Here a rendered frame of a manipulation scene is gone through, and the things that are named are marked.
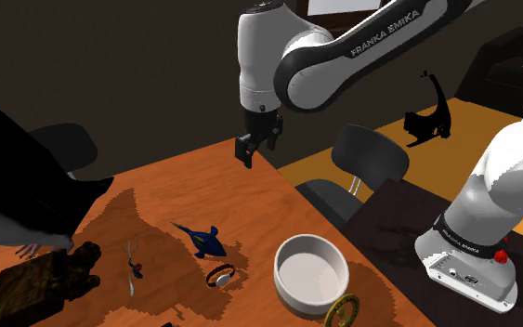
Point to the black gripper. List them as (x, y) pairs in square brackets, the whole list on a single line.
[(261, 121)]

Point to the blue fish toy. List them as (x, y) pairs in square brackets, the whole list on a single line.
[(206, 242)]

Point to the black wristwatch with white face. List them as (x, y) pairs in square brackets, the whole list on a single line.
[(221, 278)]

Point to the dark brown lumpy figure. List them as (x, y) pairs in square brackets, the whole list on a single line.
[(82, 267)]

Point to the brown wooden block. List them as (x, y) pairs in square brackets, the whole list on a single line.
[(21, 290)]

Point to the round gold medallion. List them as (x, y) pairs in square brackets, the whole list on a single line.
[(345, 312)]

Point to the small silver and red figure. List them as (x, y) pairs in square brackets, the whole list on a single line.
[(134, 268)]

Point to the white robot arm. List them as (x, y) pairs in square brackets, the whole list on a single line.
[(492, 181)]

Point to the black and white bird figure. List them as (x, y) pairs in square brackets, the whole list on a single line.
[(12, 181)]

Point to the dark robot stand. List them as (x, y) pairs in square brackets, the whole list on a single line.
[(392, 226)]

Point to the white bowl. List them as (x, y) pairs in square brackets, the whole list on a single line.
[(311, 276)]

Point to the black chair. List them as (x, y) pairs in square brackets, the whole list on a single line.
[(68, 147), (369, 156)]

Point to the window with dark frame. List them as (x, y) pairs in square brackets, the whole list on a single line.
[(333, 7)]

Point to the black curved object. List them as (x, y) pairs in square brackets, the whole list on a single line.
[(424, 124)]

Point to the yellow rug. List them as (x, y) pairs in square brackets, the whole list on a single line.
[(428, 163)]

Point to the dark armchair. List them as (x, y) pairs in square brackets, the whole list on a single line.
[(505, 72)]

